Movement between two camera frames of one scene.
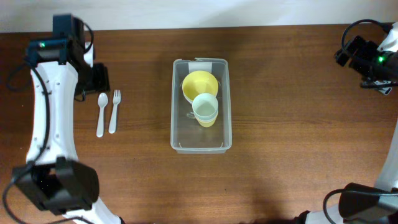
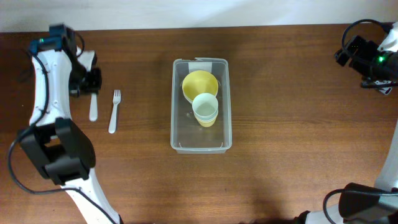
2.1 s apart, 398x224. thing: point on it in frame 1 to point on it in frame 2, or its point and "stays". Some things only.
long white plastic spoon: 102,101 to 93,110
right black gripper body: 369,62 stays
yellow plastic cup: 206,124 stays
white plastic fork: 116,99 stays
